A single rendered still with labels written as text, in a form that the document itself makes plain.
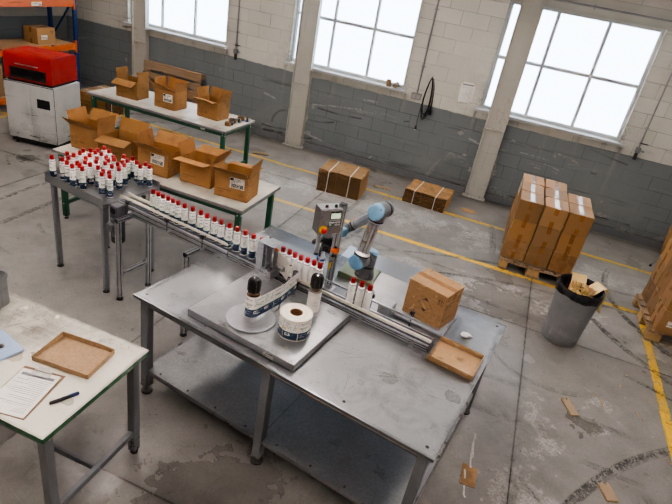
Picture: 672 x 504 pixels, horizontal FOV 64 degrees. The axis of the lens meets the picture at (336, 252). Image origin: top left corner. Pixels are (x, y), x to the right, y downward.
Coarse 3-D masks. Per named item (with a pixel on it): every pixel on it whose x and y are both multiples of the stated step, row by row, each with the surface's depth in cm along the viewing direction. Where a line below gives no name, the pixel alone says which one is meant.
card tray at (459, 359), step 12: (444, 348) 351; (456, 348) 353; (468, 348) 350; (432, 360) 336; (444, 360) 340; (456, 360) 342; (468, 360) 344; (480, 360) 346; (456, 372) 330; (468, 372) 333
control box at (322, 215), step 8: (320, 208) 355; (328, 208) 357; (336, 208) 359; (320, 216) 357; (328, 216) 358; (320, 224) 359; (328, 224) 362; (320, 232) 362; (328, 232) 365; (336, 232) 368
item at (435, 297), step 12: (420, 276) 371; (432, 276) 373; (444, 276) 376; (408, 288) 370; (420, 288) 364; (432, 288) 359; (444, 288) 362; (456, 288) 364; (408, 300) 373; (420, 300) 367; (432, 300) 360; (444, 300) 354; (456, 300) 368; (408, 312) 376; (420, 312) 369; (432, 312) 363; (444, 312) 359; (432, 324) 366; (444, 324) 370
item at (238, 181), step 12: (216, 168) 496; (228, 168) 530; (240, 168) 526; (252, 168) 494; (216, 180) 509; (228, 180) 505; (240, 180) 502; (252, 180) 509; (216, 192) 514; (228, 192) 511; (240, 192) 507; (252, 192) 518
